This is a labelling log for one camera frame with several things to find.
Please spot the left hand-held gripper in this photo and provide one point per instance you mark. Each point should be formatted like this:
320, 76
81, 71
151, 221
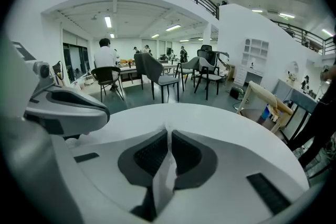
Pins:
23, 81

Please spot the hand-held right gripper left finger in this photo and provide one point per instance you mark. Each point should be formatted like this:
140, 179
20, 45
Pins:
105, 165

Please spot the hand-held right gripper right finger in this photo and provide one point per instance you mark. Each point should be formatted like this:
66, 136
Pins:
236, 178

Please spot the white tissue sheet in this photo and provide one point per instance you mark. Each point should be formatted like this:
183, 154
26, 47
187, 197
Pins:
164, 181

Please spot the dark window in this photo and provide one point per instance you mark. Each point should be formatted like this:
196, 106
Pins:
76, 57

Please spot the long white table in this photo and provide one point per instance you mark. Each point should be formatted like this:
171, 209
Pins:
128, 68

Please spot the blue bottle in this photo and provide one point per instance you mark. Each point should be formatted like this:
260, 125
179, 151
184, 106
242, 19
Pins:
265, 112

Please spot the dark chair blue-grey seat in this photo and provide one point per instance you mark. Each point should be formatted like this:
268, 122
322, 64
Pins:
149, 68

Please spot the green black bag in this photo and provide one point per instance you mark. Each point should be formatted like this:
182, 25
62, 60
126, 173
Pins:
237, 93

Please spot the wooden chair brown seat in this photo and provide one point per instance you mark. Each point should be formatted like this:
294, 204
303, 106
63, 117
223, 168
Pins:
262, 93

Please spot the ceiling tube light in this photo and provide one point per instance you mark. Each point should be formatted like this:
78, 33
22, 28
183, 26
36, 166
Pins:
107, 21
173, 28

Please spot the white dresser desk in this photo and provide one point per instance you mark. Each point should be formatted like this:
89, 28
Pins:
240, 76

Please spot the table with blue-grey cloth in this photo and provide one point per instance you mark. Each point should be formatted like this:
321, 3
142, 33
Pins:
296, 94

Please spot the grey chair black legs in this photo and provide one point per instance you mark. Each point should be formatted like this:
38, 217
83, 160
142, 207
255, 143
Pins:
189, 64
210, 77

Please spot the round mirror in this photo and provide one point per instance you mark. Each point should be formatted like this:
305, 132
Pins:
294, 68

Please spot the black office chair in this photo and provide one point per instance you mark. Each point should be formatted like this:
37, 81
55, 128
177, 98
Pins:
206, 49

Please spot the small gripper-mounted camera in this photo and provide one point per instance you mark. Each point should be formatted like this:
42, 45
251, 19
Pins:
42, 70

